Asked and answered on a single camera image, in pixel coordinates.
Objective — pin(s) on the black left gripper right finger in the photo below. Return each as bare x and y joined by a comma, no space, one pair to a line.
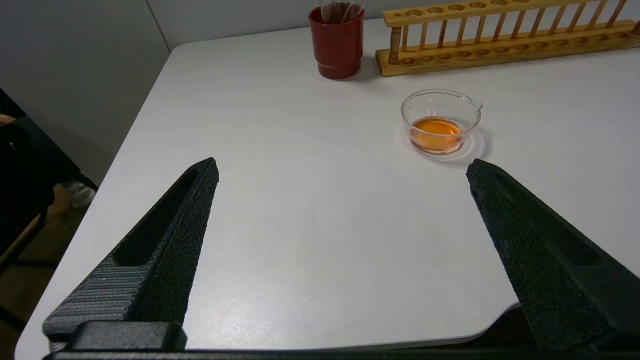
555,270

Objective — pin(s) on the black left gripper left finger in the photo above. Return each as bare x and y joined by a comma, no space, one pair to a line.
155,265

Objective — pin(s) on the test tube with red pigment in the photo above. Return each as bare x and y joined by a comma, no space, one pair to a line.
357,7

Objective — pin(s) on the person bare forearm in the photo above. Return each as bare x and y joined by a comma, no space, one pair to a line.
6,120

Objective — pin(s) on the wooden test tube rack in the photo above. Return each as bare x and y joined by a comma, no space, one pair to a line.
500,52

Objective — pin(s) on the dark background furniture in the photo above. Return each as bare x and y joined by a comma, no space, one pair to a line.
25,190

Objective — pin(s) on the clear glass beaker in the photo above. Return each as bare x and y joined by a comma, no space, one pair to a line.
440,125

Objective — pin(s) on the dark red cup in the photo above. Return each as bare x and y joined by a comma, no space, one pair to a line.
337,47

